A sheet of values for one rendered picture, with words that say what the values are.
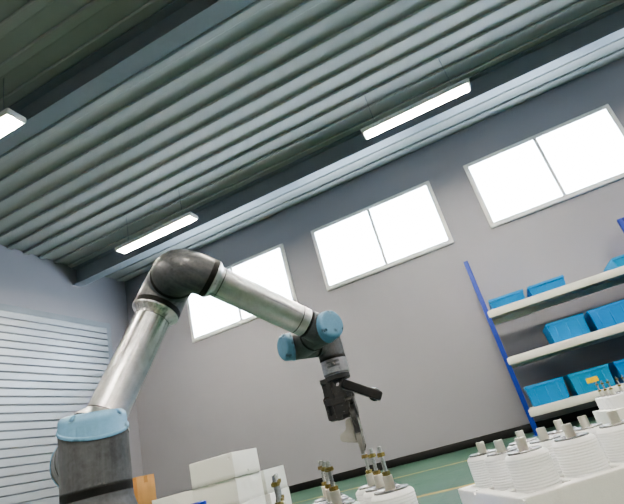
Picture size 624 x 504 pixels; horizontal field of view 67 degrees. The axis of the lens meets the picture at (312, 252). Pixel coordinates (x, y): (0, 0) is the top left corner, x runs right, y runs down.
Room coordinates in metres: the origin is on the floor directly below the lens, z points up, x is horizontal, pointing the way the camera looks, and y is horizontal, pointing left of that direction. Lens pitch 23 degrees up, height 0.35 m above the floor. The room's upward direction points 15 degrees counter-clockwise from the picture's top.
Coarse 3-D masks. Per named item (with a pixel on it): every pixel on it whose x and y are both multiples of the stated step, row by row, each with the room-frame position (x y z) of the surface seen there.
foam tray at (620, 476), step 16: (576, 480) 1.12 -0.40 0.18; (592, 480) 1.11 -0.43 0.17; (608, 480) 1.12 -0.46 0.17; (464, 496) 1.43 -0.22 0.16; (480, 496) 1.31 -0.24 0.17; (496, 496) 1.22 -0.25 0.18; (512, 496) 1.14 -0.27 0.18; (528, 496) 1.09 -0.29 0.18; (544, 496) 1.09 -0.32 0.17; (560, 496) 1.10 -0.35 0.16; (576, 496) 1.10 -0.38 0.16; (592, 496) 1.11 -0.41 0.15; (608, 496) 1.11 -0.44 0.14
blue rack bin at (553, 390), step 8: (536, 384) 5.19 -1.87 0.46; (544, 384) 5.17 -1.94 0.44; (552, 384) 5.15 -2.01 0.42; (560, 384) 5.13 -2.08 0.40; (528, 392) 5.23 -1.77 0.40; (536, 392) 5.21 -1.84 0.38; (544, 392) 5.19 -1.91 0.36; (552, 392) 5.17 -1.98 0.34; (560, 392) 5.14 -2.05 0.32; (536, 400) 5.22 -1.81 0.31; (544, 400) 5.20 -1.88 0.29; (552, 400) 5.18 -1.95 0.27
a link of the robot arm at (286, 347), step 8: (280, 336) 1.26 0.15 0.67; (288, 336) 1.25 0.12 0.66; (296, 336) 1.23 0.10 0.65; (280, 344) 1.27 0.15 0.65; (288, 344) 1.24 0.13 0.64; (296, 344) 1.24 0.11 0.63; (280, 352) 1.28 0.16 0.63; (288, 352) 1.25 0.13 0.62; (296, 352) 1.26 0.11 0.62; (304, 352) 1.25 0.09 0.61; (312, 352) 1.25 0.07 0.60; (320, 352) 1.31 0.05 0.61; (288, 360) 1.27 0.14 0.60
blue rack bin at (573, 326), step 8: (560, 320) 5.05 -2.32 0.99; (568, 320) 5.04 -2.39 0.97; (576, 320) 5.02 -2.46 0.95; (584, 320) 5.00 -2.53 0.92; (544, 328) 5.28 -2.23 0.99; (552, 328) 5.09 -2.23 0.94; (560, 328) 5.07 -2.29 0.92; (568, 328) 5.05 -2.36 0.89; (576, 328) 5.03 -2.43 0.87; (584, 328) 5.01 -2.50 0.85; (552, 336) 5.10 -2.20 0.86; (560, 336) 5.08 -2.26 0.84; (568, 336) 5.06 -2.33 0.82; (576, 336) 5.05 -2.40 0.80
